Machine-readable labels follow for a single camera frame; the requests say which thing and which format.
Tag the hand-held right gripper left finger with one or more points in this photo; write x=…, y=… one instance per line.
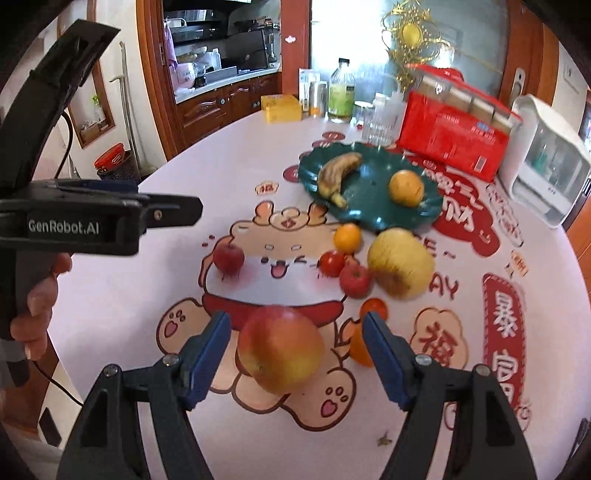
x=210, y=355

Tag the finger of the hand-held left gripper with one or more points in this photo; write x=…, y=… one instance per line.
x=175, y=210
x=115, y=187

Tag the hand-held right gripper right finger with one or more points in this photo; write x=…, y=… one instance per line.
x=383, y=355

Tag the red orange persimmon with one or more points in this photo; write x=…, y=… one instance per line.
x=375, y=307

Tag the large red yellow apple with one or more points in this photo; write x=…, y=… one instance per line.
x=279, y=350

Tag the small red apple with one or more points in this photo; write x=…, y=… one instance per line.
x=228, y=257
x=354, y=280

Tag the large yellow pear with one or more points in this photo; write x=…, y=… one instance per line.
x=400, y=263

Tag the red tomato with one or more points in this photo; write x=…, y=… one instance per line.
x=332, y=263

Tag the small orange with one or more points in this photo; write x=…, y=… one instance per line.
x=347, y=237

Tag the green scalloped plate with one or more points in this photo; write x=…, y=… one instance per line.
x=369, y=184

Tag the person's left hand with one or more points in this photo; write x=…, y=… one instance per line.
x=41, y=314

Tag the mop pole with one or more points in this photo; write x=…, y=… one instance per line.
x=129, y=115

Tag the small brown debris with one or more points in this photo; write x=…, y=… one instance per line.
x=383, y=441

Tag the wooden kitchen cabinet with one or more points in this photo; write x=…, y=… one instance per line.
x=217, y=104

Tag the yellow box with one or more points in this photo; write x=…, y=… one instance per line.
x=280, y=108

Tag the pink hanging cloth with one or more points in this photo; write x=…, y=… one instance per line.
x=171, y=46

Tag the spotted yellow banana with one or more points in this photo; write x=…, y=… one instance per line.
x=334, y=173

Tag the round yellow pear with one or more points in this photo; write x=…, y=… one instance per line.
x=406, y=187

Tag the white carton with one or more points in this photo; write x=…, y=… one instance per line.
x=304, y=87

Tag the silver drink can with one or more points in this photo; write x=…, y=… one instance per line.
x=317, y=99

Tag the plastic bottle green label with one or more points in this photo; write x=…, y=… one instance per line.
x=341, y=97

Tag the red gift box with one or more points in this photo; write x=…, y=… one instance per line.
x=452, y=134

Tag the white plastic bottle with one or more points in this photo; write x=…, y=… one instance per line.
x=395, y=108

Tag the white countertop appliance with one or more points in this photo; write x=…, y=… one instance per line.
x=545, y=161

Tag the gold door ornament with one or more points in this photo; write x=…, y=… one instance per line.
x=410, y=34

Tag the wooden wall niche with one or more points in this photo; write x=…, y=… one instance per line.
x=94, y=110

